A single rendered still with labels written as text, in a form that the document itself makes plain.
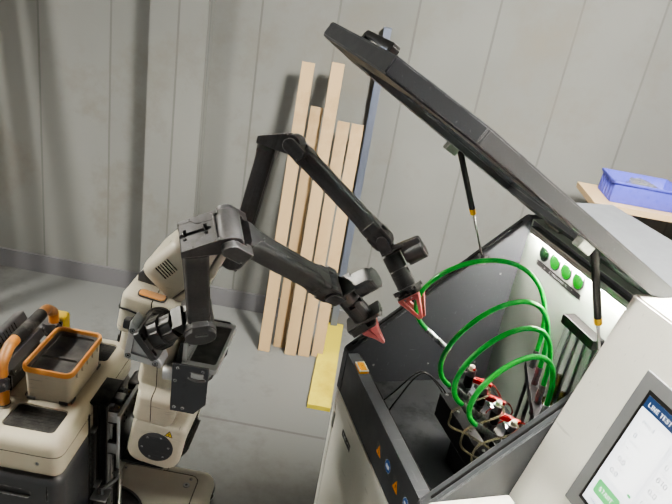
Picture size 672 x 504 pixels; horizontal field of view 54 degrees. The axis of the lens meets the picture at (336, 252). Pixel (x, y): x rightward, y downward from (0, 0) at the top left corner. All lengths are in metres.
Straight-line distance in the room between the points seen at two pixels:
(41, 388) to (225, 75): 2.17
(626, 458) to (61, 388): 1.48
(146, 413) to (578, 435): 1.16
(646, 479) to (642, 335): 0.29
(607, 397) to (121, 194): 3.17
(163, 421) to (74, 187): 2.44
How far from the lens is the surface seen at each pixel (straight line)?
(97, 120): 4.04
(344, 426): 2.22
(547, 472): 1.69
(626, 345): 1.56
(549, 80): 3.71
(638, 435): 1.51
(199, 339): 1.66
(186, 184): 3.83
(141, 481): 2.62
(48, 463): 2.03
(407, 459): 1.82
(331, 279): 1.62
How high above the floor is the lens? 2.12
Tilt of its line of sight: 24 degrees down
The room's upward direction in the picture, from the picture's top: 10 degrees clockwise
